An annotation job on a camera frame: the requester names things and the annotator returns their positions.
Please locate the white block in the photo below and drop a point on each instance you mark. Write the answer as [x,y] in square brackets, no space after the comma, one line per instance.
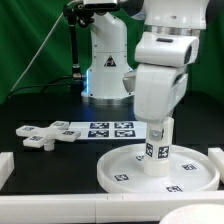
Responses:
[6,167]
[216,155]

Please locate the white marker sheet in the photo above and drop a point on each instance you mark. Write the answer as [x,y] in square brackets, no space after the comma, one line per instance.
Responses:
[110,130]

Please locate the white round table top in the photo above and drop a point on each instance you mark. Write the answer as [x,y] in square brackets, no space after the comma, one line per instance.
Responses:
[130,169]

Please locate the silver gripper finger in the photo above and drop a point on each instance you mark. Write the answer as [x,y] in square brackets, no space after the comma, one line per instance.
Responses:
[155,131]

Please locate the white cross-shaped table base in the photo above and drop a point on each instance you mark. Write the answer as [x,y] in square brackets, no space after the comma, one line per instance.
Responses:
[38,137]

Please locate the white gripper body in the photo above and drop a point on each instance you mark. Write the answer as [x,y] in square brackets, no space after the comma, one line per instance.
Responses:
[158,90]

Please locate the white front rail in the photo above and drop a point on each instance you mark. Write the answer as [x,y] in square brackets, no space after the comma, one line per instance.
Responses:
[99,208]

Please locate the white left block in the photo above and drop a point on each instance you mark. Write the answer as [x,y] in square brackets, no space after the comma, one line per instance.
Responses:
[6,167]

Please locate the white right block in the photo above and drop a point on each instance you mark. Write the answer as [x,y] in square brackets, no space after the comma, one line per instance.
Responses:
[216,155]

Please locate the overhead camera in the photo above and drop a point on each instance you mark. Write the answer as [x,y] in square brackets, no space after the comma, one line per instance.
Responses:
[101,4]

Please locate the white round object corner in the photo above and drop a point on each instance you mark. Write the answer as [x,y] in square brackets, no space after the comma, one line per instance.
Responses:
[196,214]

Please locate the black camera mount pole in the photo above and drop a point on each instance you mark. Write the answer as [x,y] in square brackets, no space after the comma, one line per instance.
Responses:
[76,16]

